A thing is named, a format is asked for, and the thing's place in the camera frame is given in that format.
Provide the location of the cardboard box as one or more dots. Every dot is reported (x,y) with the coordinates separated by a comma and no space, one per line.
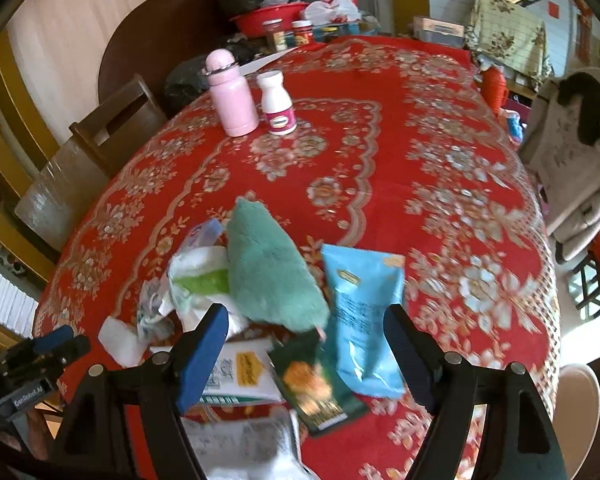
(437,27)

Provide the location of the light blue snack pouch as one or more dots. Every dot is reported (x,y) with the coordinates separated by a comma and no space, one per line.
(360,310)

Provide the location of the crumpled patterned wrapper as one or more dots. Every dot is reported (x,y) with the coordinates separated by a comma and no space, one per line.
(152,315)

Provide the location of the floral cloth cover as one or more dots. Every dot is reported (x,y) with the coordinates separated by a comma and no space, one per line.
(505,35)

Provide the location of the cream coat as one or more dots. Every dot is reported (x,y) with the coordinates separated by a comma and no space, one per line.
(565,160)

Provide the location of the small white blue wrapper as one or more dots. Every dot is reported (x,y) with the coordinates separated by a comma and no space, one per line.
(207,234)

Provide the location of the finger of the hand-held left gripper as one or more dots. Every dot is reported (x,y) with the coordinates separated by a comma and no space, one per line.
(72,347)
(55,337)

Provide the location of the blue plastic bag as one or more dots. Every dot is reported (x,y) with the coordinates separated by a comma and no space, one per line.
(515,127)

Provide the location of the white green tissue pack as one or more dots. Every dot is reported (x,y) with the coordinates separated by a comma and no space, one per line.
(200,280)

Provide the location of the blue packet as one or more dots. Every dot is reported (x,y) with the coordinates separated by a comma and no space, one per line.
(340,30)

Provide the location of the white paper sheet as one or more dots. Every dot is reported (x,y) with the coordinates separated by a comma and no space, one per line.
(265,60)

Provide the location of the crumpled white tissue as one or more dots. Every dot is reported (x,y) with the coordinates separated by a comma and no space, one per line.
(120,340)

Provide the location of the green plush cloth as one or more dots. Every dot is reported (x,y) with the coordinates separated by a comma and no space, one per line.
(270,270)

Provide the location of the pink bottle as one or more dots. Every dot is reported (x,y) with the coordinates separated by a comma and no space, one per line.
(232,105)

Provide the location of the wooden chair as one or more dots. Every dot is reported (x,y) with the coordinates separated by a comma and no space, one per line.
(115,125)

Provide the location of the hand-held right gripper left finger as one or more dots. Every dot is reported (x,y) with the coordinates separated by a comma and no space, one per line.
(202,355)

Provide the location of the white red plastic bag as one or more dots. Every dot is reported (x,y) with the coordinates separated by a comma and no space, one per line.
(330,10)

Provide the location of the red thermos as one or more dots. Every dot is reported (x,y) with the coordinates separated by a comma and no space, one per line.
(495,90)

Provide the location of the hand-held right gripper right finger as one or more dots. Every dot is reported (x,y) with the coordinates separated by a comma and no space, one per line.
(410,360)

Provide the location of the dark green packet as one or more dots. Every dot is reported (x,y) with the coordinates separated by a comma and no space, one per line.
(310,390)

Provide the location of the red floral tablecloth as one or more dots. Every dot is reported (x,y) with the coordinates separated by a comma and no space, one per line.
(380,160)

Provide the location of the white pill bottle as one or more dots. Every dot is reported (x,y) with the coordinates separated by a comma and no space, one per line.
(277,105)

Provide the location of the round dark wooden tabletop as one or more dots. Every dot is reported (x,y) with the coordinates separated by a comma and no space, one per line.
(155,35)

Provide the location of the white green medicine box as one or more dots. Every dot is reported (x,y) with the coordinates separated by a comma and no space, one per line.
(245,365)

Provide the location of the red basin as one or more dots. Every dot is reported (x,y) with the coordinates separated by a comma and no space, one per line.
(260,17)

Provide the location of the black plastic bag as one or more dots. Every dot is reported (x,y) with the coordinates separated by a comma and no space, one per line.
(185,80)

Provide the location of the wooden stool red cushion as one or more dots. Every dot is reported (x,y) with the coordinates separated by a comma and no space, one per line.
(587,280)

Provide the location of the cream waste bin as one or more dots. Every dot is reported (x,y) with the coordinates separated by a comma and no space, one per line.
(580,410)

